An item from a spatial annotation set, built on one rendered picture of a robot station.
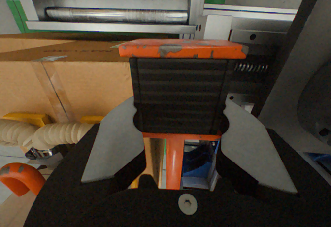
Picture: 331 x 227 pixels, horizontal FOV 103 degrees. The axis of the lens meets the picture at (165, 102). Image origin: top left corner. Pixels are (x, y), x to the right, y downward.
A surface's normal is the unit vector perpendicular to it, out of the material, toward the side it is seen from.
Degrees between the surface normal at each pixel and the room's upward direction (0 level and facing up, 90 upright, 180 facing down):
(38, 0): 90
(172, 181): 0
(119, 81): 0
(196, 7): 0
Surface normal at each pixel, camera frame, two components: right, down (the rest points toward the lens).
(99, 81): -0.06, 0.50
